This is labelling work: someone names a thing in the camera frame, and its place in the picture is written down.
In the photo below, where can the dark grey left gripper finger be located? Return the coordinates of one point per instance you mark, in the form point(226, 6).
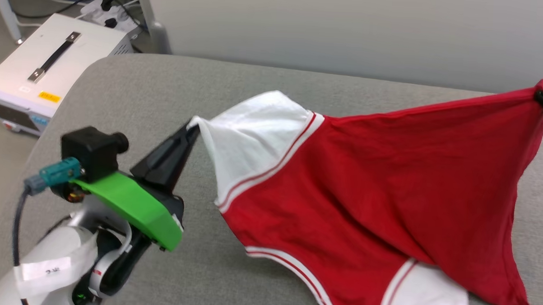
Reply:
point(176, 167)
point(165, 153)

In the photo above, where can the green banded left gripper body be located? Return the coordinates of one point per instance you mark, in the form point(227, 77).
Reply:
point(134, 202)

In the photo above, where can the red and white garment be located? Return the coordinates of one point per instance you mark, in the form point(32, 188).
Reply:
point(365, 183)

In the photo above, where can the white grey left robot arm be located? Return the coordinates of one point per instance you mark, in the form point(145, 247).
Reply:
point(55, 258)

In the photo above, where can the white power supply box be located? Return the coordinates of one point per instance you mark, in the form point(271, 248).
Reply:
point(92, 47)

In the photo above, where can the white power strip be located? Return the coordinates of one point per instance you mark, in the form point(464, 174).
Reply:
point(93, 14)

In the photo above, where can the white partition panel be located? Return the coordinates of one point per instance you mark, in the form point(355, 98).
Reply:
point(348, 28)

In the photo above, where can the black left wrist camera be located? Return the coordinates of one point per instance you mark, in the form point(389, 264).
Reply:
point(91, 153)

